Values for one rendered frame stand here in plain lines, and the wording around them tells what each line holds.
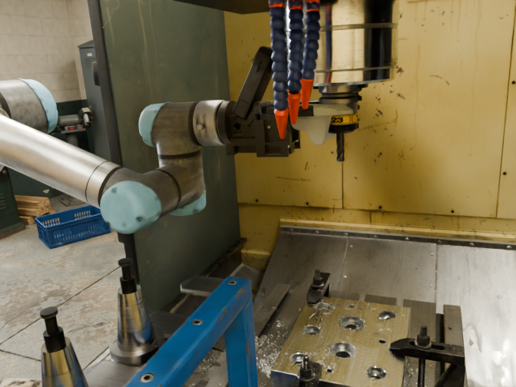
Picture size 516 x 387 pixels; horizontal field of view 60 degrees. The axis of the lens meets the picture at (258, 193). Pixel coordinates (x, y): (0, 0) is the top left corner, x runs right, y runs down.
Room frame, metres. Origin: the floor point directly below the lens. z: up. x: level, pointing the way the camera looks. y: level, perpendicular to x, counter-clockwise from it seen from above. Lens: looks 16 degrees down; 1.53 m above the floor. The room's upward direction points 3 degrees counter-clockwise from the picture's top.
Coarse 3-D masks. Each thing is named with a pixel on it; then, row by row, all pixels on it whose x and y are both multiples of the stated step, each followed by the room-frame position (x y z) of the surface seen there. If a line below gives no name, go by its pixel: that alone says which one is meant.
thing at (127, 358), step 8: (160, 336) 0.47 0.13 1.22; (112, 344) 0.46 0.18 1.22; (152, 344) 0.45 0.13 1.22; (160, 344) 0.47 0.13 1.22; (112, 352) 0.44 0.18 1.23; (120, 352) 0.44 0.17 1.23; (128, 352) 0.44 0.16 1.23; (136, 352) 0.44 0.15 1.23; (144, 352) 0.44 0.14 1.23; (152, 352) 0.44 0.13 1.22; (112, 360) 0.45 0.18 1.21; (120, 360) 0.44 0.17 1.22; (128, 360) 0.43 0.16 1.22; (136, 360) 0.43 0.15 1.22; (144, 360) 0.44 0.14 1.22
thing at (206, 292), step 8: (184, 280) 0.64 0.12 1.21; (192, 280) 0.63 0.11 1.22; (200, 280) 0.63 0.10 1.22; (208, 280) 0.63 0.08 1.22; (216, 280) 0.62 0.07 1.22; (184, 288) 0.61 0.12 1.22; (192, 288) 0.60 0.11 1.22; (200, 288) 0.60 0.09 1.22; (208, 288) 0.60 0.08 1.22; (216, 288) 0.60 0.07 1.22
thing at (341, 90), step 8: (320, 88) 0.67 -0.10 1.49; (328, 88) 0.65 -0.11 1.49; (336, 88) 0.65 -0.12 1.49; (344, 88) 0.65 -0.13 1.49; (352, 88) 0.65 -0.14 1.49; (360, 88) 0.67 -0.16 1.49; (328, 96) 0.66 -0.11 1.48; (336, 96) 0.65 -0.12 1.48; (344, 96) 0.65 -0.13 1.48; (352, 96) 0.65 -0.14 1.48; (360, 96) 0.67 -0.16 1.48
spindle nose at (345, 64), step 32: (320, 0) 0.61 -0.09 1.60; (352, 0) 0.60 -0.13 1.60; (384, 0) 0.61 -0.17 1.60; (288, 32) 0.65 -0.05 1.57; (320, 32) 0.61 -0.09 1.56; (352, 32) 0.60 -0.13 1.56; (384, 32) 0.61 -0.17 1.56; (320, 64) 0.61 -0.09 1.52; (352, 64) 0.60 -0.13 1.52; (384, 64) 0.61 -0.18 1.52
